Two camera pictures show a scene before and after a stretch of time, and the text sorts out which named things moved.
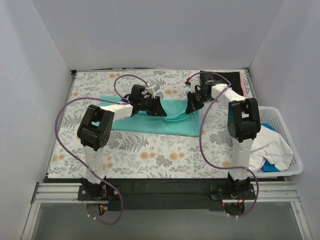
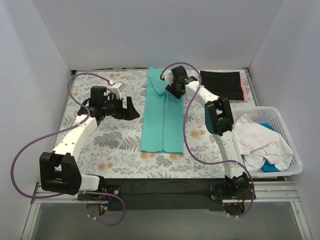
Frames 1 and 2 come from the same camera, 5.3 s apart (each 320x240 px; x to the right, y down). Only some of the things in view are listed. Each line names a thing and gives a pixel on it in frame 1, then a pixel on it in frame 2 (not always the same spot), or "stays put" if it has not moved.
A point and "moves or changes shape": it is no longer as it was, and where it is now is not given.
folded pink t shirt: x=245 y=92 stays put
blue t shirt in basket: x=268 y=167 stays put
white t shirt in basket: x=269 y=146 stays put
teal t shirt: x=176 y=122 moves or changes shape
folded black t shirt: x=232 y=79 stays put
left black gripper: x=153 y=105 → x=123 y=109
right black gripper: x=195 y=97 → x=172 y=89
